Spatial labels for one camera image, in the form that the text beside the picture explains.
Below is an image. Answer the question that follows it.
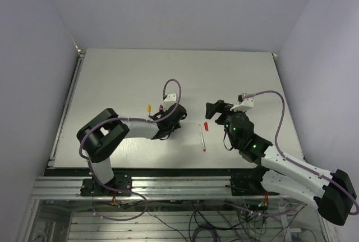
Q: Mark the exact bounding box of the red marker pen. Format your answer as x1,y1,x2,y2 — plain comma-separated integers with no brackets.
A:
199,124,206,152

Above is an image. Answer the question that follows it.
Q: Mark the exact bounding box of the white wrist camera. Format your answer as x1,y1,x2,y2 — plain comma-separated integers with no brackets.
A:
163,93,177,111
230,94,254,112

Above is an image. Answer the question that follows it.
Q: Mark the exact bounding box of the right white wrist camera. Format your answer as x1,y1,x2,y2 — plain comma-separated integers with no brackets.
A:
230,94,254,112

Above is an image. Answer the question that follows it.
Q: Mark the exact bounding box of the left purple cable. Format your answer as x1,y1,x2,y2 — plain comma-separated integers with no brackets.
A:
78,79,182,222

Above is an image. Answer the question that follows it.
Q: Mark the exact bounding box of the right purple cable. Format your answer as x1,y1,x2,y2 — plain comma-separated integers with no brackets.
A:
238,90,359,217

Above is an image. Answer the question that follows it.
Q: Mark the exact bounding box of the aluminium frame rail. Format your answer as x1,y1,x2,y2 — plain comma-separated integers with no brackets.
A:
30,176,298,200

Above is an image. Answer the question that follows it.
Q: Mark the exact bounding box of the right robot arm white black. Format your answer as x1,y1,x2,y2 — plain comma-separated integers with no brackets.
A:
205,95,357,226

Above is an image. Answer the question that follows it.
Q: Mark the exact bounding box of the purple cable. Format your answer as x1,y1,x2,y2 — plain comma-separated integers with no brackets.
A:
238,90,359,217
78,79,182,222

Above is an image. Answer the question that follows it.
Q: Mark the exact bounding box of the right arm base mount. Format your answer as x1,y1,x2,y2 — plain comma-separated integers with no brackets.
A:
225,166,269,196

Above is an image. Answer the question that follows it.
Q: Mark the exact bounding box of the black strap loop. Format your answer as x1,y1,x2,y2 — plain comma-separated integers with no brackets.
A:
223,132,236,152

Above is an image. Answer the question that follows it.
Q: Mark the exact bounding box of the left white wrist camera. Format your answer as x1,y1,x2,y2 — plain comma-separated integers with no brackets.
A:
163,93,177,111

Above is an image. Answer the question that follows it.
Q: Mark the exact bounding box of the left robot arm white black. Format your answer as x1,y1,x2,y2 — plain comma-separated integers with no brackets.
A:
76,104,187,195

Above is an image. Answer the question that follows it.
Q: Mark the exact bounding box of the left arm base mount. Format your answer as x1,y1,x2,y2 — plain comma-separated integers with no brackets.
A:
80,176,132,197

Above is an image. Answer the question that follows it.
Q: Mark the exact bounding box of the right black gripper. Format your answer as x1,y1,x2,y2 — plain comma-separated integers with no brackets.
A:
206,99,246,147

